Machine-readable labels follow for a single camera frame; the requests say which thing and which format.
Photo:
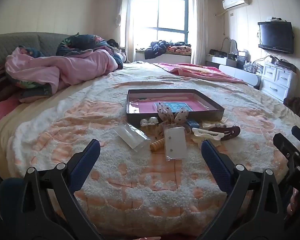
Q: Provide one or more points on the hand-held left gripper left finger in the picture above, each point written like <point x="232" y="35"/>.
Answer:
<point x="86" y="160"/>

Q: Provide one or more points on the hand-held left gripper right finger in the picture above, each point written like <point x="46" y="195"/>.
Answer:
<point x="216" y="165"/>

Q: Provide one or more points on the white hair claw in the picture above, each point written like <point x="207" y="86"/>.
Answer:
<point x="202" y="131"/>

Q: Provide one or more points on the dark brown hair clip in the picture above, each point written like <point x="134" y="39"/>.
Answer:
<point x="231" y="131"/>

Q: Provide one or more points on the clear bag of yellow bands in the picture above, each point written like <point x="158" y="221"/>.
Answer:
<point x="211" y="125"/>

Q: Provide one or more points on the white earring card packet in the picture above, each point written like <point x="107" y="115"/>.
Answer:
<point x="176" y="142"/>

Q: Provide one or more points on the blue small box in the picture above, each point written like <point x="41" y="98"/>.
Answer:
<point x="193" y="124"/>

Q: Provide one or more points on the shallow grey cardboard box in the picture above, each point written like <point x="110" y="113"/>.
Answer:
<point x="207" y="115"/>

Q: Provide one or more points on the clear plastic packet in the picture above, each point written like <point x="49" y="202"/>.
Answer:
<point x="132" y="136"/>

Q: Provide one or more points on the floral sheer hair bow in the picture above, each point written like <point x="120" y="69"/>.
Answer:
<point x="180" y="116"/>

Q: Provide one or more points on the pearl hair clip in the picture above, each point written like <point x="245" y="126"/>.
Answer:
<point x="148" y="123"/>

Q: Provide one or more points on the person's right hand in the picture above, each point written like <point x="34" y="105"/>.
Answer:
<point x="295" y="201"/>

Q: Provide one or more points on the brown furry cloth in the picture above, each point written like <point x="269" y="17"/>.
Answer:
<point x="296" y="106"/>

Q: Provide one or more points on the white drawer cabinet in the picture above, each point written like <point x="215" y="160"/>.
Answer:
<point x="277" y="80"/>

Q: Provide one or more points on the black set-top box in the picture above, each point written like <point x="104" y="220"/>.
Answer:
<point x="285" y="65"/>

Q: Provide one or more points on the white desk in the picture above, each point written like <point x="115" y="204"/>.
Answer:
<point x="237" y="73"/>

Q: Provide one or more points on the pink floral quilt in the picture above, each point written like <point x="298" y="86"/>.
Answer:
<point x="72" y="67"/>

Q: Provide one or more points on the pink patterned blanket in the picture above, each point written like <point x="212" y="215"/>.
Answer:
<point x="202" y="71"/>

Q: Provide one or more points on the orange patterned cloth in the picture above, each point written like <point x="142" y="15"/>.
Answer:
<point x="180" y="48"/>

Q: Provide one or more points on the clothes pile on windowsill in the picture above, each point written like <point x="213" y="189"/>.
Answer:
<point x="156" y="48"/>

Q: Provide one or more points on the sheer white curtain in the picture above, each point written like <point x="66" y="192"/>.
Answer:
<point x="200" y="30"/>
<point x="126" y="22"/>

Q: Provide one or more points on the grey quilted headboard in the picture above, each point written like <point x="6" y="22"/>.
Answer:
<point x="14" y="42"/>

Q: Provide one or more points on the white air conditioner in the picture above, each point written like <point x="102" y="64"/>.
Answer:
<point x="236" y="1"/>

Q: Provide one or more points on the window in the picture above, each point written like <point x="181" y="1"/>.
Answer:
<point x="170" y="12"/>

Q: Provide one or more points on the black wall television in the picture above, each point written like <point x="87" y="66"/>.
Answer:
<point x="276" y="37"/>

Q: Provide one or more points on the white arched frame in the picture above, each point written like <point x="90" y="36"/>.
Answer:
<point x="231" y="43"/>

